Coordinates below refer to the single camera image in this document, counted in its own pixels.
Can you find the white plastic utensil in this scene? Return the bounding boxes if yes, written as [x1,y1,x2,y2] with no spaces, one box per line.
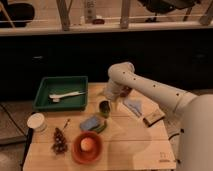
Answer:
[49,91,85,102]

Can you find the green cloth piece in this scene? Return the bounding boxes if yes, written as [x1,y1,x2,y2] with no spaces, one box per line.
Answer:
[93,121,107,133]

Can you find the bunch of dark grapes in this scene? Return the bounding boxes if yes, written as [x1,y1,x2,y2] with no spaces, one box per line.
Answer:
[52,120,69,155]

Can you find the green plastic tray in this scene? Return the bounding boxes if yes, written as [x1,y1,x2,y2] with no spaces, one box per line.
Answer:
[33,76,88,111]

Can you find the wooden railing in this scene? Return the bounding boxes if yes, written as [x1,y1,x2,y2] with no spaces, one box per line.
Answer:
[0,0,213,36]

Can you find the blue sponge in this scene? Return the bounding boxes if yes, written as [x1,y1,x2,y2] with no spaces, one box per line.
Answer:
[80,116,101,131]

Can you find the orange fruit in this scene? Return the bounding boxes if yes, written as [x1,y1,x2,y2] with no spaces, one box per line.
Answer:
[80,138,94,151]

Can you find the orange bowl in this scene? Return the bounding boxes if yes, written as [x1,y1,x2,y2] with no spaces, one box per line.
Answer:
[71,131,103,164]

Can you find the small wooden block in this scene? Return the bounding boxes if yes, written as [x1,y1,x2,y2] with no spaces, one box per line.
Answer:
[143,110,165,127]

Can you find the light blue cloth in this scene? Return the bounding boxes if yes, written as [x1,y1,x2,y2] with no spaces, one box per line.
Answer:
[123,99,142,117]

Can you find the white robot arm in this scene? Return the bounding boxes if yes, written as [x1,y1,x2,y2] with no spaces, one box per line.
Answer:
[104,62,213,171]

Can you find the white cup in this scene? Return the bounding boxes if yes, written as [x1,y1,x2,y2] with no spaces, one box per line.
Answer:
[27,113,47,132]

